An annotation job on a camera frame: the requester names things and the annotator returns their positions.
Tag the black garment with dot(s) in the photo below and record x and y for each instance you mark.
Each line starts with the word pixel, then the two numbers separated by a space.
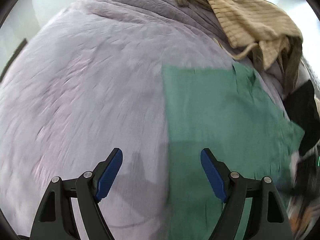
pixel 301 109

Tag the lavender quilt bedspread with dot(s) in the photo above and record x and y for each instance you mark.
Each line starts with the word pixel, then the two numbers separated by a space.
pixel 88 82

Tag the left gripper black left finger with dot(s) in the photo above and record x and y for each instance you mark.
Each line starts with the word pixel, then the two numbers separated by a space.
pixel 55 217

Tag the beige ribbed knit garment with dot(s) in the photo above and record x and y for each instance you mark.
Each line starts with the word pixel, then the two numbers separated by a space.
pixel 250 24

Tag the green garment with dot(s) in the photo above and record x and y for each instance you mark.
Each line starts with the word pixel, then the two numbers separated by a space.
pixel 228 112

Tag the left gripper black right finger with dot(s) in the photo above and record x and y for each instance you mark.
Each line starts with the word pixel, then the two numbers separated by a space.
pixel 259 199

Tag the olive brown garment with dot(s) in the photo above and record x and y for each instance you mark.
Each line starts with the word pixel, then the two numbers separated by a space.
pixel 288 62

